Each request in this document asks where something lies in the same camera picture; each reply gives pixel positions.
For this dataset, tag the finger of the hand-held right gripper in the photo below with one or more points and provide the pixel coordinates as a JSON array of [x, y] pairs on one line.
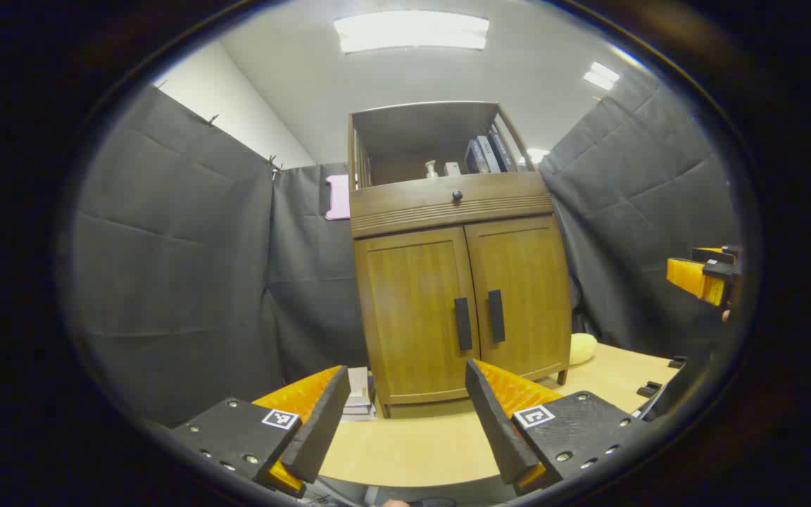
[[719, 253], [694, 280]]

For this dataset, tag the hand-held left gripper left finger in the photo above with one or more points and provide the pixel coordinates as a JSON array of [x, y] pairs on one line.
[[321, 422]]

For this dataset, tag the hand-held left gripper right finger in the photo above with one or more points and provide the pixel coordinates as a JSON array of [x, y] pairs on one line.
[[493, 422]]

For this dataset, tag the wooden shoe cabinet door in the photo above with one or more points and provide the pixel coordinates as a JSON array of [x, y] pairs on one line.
[[532, 296], [409, 310]]

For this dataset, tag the wooden double-door shoe cabinet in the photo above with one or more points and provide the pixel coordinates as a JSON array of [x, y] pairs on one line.
[[419, 130]]

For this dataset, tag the wooden cabinet drawer black knob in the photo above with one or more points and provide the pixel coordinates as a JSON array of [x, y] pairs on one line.
[[412, 204]]

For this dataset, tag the plain white book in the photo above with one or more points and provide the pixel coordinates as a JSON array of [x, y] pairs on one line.
[[360, 409], [362, 417]]

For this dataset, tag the white book orange print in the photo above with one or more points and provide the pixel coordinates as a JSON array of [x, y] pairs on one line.
[[358, 384]]

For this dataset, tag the small black block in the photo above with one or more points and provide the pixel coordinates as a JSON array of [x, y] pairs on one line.
[[677, 362], [648, 389]]

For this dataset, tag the yellow plush toy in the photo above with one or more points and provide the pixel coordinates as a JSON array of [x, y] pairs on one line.
[[581, 348]]

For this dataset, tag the small ceiling light panel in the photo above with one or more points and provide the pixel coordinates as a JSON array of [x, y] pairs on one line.
[[538, 155], [601, 76]]

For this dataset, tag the black backdrop cloth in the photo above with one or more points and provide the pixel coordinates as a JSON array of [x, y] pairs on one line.
[[180, 267]]

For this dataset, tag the dark blue book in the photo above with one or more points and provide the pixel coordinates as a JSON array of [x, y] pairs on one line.
[[488, 155], [474, 158], [503, 151]]

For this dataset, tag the small white box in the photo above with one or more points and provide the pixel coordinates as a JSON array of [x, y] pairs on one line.
[[452, 169]]

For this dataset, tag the small metal cloth clip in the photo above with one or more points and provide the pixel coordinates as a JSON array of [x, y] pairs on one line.
[[274, 167]]

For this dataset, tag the small white vase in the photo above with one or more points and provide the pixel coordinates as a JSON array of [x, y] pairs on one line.
[[431, 170]]

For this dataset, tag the large ceiling light panel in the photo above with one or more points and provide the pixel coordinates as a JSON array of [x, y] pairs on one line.
[[411, 32]]

